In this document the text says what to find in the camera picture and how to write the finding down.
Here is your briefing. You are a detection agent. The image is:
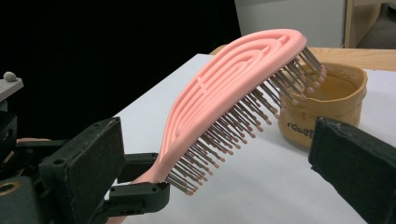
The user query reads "black curtain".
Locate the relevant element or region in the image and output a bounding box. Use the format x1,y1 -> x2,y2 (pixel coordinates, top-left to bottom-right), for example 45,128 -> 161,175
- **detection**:
0,0 -> 242,157

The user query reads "white cabinet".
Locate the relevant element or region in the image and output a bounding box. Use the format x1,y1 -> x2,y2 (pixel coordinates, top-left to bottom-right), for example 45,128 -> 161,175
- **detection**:
233,0 -> 348,49

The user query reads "brown paper container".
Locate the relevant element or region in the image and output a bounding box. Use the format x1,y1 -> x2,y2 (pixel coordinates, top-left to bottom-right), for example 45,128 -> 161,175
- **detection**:
276,62 -> 369,149

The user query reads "wooden desk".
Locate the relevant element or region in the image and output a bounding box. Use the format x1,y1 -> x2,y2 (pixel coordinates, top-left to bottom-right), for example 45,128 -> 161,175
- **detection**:
344,0 -> 396,49

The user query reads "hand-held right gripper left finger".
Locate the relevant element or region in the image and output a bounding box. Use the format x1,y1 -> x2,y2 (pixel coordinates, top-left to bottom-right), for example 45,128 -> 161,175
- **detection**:
38,116 -> 127,224

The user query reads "pink hairbrush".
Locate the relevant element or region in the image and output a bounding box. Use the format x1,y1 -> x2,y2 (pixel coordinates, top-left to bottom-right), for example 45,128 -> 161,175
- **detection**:
106,28 -> 328,224

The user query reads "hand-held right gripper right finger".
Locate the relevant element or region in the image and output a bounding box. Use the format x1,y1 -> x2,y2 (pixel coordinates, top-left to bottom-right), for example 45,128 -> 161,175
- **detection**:
307,116 -> 396,224

